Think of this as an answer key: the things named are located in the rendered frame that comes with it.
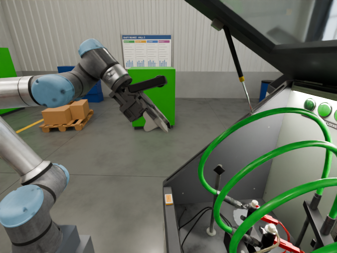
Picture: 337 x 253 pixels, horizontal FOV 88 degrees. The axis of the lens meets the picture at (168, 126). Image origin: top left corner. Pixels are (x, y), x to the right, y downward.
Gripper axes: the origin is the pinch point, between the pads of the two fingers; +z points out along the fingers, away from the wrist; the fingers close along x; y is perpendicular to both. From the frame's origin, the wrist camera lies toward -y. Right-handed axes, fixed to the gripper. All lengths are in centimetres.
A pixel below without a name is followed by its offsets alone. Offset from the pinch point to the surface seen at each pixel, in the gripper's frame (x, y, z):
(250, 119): 11.1, -18.2, 11.1
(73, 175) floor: -158, 178, -29
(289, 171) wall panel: -22, -22, 50
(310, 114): 8.6, -29.6, 19.9
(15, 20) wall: -544, 261, -612
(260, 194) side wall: -38, -5, 62
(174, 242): 1.1, 25.3, 31.5
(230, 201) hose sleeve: 6.0, -0.3, 27.9
